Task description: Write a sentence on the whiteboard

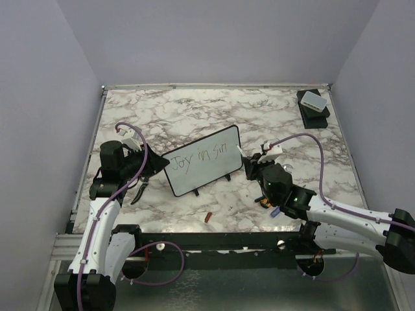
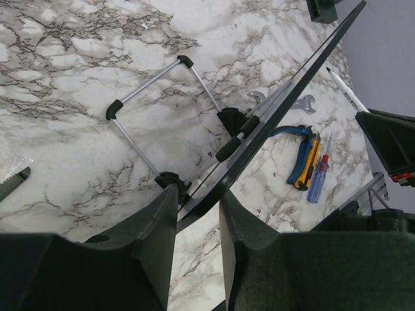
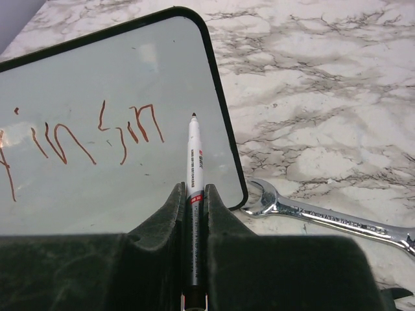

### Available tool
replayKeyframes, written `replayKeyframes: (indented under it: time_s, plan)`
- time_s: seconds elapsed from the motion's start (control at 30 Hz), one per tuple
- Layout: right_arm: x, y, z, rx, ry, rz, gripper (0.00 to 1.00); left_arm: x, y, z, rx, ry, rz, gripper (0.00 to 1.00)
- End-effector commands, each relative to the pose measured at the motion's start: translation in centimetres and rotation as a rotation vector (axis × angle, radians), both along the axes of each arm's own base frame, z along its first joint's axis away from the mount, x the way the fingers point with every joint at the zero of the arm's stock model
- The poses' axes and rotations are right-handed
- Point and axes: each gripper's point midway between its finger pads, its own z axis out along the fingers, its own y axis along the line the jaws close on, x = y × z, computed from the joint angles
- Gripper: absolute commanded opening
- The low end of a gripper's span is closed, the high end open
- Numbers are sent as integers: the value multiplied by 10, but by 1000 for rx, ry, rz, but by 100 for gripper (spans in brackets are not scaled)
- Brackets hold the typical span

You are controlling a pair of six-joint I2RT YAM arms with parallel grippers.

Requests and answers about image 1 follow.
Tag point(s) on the blue red screwdriver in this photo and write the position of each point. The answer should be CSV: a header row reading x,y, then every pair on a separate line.
x,y
275,212

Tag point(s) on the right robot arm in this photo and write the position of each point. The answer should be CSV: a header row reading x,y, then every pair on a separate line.
x,y
387,236

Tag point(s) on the blue handled pliers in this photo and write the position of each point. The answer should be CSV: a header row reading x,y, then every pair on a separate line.
x,y
259,199

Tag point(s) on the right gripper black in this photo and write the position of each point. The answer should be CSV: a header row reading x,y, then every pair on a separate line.
x,y
251,164

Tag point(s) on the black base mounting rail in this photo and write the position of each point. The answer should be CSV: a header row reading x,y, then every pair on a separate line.
x,y
210,251

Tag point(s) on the white whiteboard marker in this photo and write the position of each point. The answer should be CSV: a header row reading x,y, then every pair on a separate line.
x,y
241,151

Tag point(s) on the yellow utility knife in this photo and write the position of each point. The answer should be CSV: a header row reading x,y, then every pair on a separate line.
x,y
264,203

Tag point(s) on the small black-framed whiteboard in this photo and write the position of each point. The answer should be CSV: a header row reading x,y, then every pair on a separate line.
x,y
203,161

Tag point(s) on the red marker cap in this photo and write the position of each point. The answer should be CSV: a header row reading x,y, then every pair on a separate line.
x,y
208,216

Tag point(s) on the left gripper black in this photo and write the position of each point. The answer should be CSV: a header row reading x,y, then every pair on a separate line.
x,y
155,162

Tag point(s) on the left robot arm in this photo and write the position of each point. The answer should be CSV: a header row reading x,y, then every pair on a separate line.
x,y
89,283

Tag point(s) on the white small box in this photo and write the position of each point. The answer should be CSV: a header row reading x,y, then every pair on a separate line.
x,y
313,101

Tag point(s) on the black wire stripper pliers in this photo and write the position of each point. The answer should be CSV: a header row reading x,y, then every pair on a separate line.
x,y
144,184

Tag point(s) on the black flat box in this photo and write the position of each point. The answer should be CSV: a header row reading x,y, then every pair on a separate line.
x,y
312,119

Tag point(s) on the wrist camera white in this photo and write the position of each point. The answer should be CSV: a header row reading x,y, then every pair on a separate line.
x,y
270,152
130,138

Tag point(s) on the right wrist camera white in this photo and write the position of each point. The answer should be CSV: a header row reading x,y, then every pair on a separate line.
x,y
270,152

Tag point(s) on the silver combination wrench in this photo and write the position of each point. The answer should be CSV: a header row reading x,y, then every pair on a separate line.
x,y
288,168

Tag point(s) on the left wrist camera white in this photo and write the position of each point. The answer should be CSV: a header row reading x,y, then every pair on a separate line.
x,y
130,138

